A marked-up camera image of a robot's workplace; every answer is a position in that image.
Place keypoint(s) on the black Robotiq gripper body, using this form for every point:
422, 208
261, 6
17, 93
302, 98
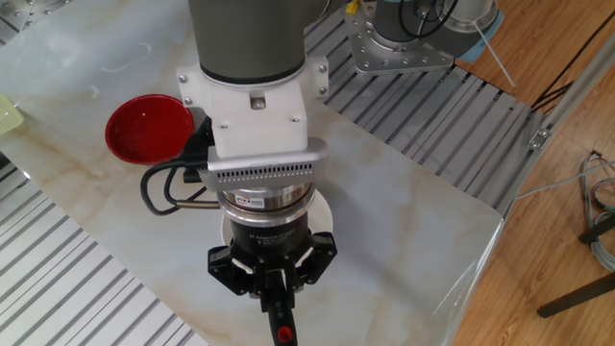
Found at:
269, 240

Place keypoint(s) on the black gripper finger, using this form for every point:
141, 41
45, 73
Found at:
324, 252
220, 264

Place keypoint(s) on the black ladle red accents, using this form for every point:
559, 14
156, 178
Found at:
281, 319

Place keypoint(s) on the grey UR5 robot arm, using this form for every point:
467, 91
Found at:
250, 43

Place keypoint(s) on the white ceramic bowl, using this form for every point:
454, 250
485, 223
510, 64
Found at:
323, 216

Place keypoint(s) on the red bowl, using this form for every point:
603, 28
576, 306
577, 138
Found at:
144, 130

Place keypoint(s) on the silver force torque sensor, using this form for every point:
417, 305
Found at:
269, 211

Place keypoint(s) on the marble pattern table mat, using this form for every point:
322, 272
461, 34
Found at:
408, 216

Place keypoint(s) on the black furniture leg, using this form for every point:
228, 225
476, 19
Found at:
576, 295
600, 230

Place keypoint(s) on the yellow green plastic basket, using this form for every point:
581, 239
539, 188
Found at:
9, 117

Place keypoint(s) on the white zip tie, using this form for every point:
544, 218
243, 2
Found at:
495, 53

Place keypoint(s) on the silver screwed plate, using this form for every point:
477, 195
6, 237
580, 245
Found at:
19, 19

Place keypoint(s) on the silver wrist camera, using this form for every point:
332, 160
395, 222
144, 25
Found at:
307, 154

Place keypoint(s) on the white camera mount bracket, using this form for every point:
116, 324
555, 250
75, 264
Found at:
259, 130

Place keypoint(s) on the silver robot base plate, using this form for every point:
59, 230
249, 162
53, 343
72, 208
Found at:
403, 62

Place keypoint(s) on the steel corner bracket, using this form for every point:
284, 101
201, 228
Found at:
539, 139

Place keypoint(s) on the aluminium frame beam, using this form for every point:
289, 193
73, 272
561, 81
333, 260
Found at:
576, 108

